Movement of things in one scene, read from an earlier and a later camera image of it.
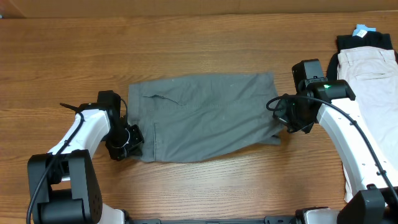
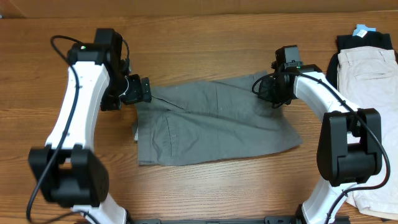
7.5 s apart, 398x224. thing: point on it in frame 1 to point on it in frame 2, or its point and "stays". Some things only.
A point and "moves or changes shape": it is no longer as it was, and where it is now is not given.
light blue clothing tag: [360, 30] stays
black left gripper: [132, 150] to [140, 92]
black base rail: [268, 219] stays
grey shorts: [187, 118] moves or changes shape
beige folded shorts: [372, 73] stays
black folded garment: [372, 38] stays
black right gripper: [292, 121] to [266, 90]
